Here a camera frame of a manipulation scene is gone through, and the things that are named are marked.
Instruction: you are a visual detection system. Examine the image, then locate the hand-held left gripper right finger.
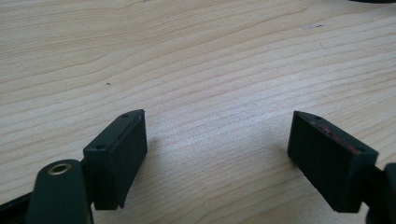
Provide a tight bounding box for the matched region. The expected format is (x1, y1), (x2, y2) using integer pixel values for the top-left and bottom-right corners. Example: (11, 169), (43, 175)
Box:
(287, 110), (380, 214)

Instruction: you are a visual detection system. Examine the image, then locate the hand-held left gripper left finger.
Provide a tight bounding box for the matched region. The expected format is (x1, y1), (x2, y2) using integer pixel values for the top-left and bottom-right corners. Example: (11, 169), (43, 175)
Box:
(82, 108), (149, 211)

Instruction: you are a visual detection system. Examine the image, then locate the dark object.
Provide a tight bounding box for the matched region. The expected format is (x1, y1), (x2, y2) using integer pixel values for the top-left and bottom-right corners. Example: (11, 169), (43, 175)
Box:
(348, 0), (396, 5)

